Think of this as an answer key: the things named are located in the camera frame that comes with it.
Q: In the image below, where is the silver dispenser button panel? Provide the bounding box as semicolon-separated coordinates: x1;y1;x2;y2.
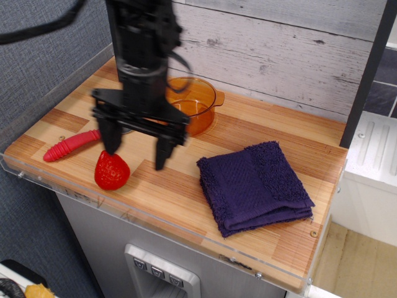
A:
124;244;202;298

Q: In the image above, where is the clear acrylic edge guard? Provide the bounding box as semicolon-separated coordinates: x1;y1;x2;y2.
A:
6;52;347;293

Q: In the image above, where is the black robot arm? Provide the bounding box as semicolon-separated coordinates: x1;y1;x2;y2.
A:
92;1;190;170

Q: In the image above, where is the red plastic strawberry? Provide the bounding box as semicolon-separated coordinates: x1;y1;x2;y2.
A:
94;150;130;191

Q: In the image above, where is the folded purple towel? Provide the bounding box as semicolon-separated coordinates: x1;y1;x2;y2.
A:
197;141;315;238

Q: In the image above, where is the red handled metal spoon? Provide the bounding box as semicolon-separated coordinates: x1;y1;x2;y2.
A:
43;124;134;163

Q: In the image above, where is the white toy sink unit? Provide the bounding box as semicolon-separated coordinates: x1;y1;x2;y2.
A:
330;112;396;245

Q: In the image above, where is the yellow object bottom left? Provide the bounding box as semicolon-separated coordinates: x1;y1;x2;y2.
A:
24;284;56;298

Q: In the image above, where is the dark grey right post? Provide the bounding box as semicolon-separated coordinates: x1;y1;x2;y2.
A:
339;0;396;148

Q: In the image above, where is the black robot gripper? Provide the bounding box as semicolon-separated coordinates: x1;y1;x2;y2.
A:
92;63;186;171

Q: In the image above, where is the grey toy fridge cabinet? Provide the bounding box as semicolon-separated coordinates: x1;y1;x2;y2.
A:
58;194;286;297

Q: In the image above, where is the orange transparent glass pot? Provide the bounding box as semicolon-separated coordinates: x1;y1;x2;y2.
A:
145;76;225;137

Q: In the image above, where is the black braided cable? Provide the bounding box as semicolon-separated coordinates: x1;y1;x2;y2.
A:
0;0;86;45

